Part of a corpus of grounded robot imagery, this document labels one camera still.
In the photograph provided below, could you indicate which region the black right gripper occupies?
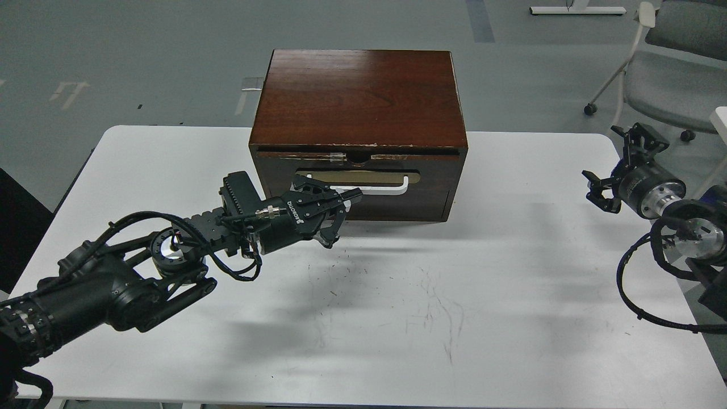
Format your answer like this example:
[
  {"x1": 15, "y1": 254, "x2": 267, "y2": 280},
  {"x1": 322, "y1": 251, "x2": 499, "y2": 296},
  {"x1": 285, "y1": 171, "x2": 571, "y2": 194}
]
[{"x1": 582, "y1": 123, "x2": 686, "y2": 220}]

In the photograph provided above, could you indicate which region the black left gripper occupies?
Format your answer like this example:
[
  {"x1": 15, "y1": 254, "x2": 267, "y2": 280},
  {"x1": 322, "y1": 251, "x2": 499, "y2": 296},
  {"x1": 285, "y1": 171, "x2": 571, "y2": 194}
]
[{"x1": 258, "y1": 174, "x2": 363, "y2": 254}]

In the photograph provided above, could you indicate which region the wooden drawer with white handle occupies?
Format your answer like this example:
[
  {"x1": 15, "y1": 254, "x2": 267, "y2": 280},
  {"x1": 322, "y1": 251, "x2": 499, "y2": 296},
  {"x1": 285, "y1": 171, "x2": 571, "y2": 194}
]
[{"x1": 252, "y1": 148, "x2": 466, "y2": 222}]

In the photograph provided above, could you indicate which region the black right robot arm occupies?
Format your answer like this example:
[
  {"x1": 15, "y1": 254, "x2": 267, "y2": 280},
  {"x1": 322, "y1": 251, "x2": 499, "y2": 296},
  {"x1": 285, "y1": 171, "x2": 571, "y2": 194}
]
[{"x1": 583, "y1": 123, "x2": 726, "y2": 335}]

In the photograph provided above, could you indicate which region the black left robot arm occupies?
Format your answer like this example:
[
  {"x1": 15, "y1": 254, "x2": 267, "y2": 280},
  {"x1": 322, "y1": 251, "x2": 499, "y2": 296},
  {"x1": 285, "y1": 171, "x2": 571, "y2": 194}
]
[{"x1": 2, "y1": 171, "x2": 364, "y2": 408}]

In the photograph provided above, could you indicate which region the dark wooden cabinet box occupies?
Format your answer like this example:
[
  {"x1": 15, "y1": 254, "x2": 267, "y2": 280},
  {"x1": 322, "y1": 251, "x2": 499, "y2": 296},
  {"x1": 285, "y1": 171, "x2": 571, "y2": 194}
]
[{"x1": 249, "y1": 49, "x2": 469, "y2": 223}]

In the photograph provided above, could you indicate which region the grey office chair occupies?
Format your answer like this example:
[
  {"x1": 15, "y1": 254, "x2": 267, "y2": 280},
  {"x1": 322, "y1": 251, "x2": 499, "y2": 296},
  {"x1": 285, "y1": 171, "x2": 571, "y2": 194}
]
[{"x1": 596, "y1": 1, "x2": 726, "y2": 141}]

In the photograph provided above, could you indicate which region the white desk base bar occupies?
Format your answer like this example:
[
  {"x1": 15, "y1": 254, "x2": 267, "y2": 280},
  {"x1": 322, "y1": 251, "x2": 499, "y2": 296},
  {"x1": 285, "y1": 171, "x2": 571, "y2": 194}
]
[{"x1": 529, "y1": 1, "x2": 628, "y2": 16}]

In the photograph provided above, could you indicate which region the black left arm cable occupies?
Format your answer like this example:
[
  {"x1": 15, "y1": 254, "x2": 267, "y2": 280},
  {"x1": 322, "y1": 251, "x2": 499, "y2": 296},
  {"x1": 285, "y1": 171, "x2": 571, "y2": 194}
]
[{"x1": 108, "y1": 211, "x2": 263, "y2": 282}]

